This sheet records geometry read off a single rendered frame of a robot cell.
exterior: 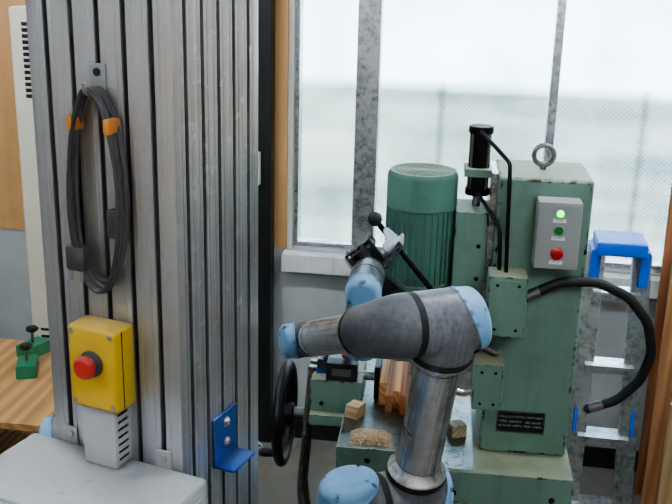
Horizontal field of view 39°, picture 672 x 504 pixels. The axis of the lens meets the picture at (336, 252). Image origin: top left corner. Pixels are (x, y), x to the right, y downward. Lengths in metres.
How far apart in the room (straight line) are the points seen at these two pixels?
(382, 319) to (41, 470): 0.59
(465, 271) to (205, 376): 1.00
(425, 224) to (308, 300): 1.68
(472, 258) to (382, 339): 0.78
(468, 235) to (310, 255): 1.57
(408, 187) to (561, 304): 0.47
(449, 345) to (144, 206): 0.58
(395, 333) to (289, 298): 2.37
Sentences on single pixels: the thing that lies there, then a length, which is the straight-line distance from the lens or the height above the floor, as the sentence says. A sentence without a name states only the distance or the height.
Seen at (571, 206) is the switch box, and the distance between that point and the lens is 2.21.
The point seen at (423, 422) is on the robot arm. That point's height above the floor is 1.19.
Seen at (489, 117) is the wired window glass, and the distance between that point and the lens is 3.74.
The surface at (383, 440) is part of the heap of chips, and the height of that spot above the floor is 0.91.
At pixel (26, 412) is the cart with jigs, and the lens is 3.35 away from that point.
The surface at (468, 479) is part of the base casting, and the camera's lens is 2.42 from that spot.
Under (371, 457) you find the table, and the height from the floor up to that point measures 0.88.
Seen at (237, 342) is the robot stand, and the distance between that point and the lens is 1.59.
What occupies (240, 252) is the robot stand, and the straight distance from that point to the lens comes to 1.55.
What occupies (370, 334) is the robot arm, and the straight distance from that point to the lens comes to 1.60.
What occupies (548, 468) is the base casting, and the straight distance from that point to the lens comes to 2.47.
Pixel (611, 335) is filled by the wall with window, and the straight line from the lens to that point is 3.93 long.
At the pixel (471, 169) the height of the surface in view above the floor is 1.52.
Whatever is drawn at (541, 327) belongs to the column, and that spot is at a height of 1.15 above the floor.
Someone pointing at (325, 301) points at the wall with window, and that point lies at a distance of 3.91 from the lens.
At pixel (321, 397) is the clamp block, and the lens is 2.47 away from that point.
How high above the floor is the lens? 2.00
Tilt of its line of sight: 17 degrees down
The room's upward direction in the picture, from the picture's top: 1 degrees clockwise
